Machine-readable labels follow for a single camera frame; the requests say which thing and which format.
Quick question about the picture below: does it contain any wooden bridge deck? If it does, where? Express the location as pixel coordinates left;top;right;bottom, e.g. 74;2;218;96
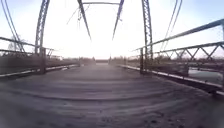
0;63;224;128

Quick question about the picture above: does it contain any steel bridge truss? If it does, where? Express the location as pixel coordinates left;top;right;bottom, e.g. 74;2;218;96
0;0;188;75

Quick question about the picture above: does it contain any metal bridge railing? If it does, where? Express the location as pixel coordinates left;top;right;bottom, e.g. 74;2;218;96
0;35;81;79
116;18;224;98

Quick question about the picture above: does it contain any water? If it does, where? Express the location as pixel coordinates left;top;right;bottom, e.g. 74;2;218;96
188;68;224;86

